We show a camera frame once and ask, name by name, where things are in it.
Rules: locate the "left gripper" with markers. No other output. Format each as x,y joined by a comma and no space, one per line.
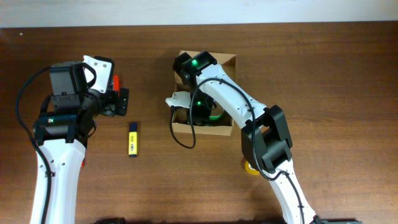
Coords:
111,108

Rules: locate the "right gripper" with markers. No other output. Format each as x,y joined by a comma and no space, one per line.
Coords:
201,116

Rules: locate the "green tape roll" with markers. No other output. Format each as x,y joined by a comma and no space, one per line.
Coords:
217,117

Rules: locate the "orange and black stapler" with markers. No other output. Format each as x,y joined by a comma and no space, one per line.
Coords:
116,84

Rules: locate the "small yellow tape roll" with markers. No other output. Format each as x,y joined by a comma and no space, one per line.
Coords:
249,169

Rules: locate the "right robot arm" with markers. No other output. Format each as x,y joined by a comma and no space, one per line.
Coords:
265,137

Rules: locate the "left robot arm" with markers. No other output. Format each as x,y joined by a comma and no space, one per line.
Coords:
81,90

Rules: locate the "open brown cardboard box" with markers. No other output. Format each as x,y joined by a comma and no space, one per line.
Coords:
218,83

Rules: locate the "yellow highlighter with blue cap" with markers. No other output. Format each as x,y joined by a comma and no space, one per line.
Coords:
132,152

